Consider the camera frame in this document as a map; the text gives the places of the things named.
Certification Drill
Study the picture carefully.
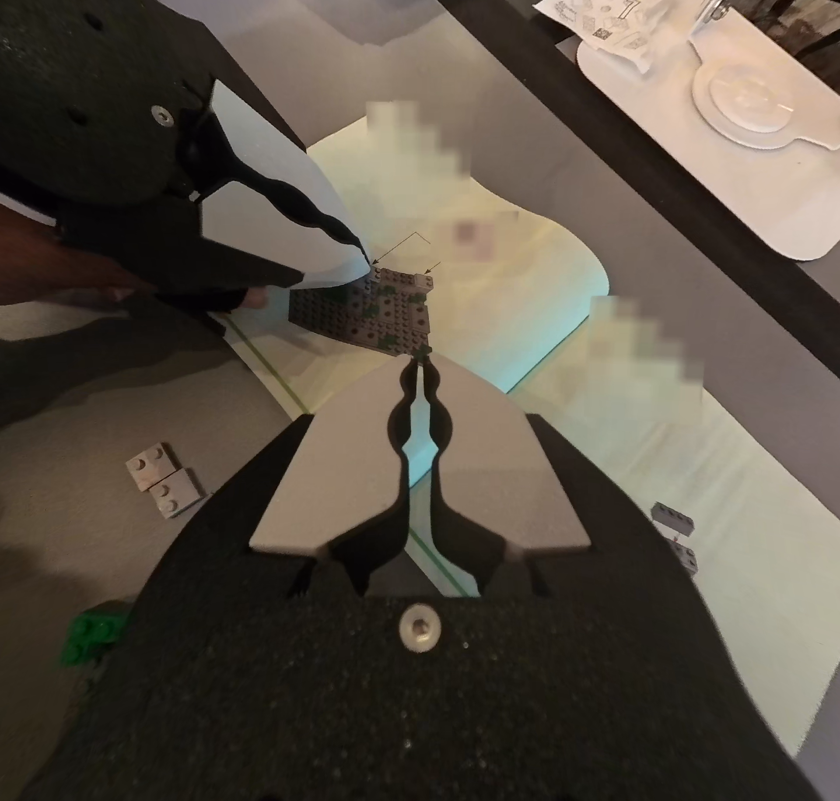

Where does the brick building instruction booklet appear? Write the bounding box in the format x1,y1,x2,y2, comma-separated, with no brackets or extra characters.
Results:
226,115,840,755

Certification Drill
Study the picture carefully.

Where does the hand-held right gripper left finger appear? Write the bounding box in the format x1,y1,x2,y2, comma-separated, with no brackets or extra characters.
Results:
247,355,421,596

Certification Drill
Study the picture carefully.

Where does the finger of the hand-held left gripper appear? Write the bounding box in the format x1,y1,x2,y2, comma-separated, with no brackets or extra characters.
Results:
198,179,372,291
204,77,372,267

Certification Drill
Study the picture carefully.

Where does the person's left hand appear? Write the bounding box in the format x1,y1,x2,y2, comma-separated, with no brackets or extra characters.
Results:
0,207,269,311

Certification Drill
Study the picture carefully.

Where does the small crumpled white paper bag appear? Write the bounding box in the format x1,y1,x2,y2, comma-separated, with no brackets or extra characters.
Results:
532,0,678,73

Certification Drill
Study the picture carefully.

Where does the pale grey square brick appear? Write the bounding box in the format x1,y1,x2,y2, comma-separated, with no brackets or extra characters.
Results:
149,470,207,521
125,443,184,492

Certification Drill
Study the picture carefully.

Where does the green LEGO brick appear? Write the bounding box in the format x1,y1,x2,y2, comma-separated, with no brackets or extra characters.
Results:
65,607,129,689

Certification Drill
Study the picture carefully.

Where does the grey desk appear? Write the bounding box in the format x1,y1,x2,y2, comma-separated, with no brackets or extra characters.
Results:
0,0,840,801

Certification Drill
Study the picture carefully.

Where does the white desk lamp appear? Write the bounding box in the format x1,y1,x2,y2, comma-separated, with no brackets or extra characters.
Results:
576,0,840,262

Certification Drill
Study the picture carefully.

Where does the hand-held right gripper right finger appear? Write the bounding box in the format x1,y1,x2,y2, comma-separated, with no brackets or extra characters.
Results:
419,353,589,596

